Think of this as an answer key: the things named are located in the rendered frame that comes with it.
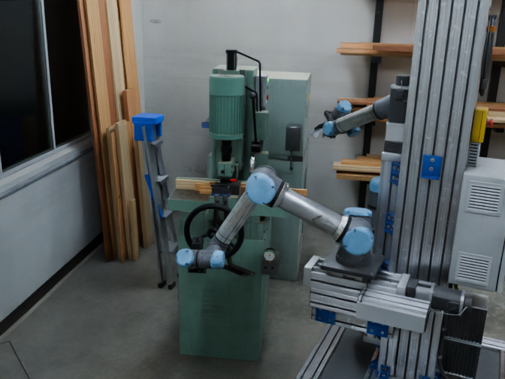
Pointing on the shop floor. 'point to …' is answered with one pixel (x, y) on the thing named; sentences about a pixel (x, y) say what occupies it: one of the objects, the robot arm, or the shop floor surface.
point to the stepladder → (157, 172)
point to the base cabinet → (225, 304)
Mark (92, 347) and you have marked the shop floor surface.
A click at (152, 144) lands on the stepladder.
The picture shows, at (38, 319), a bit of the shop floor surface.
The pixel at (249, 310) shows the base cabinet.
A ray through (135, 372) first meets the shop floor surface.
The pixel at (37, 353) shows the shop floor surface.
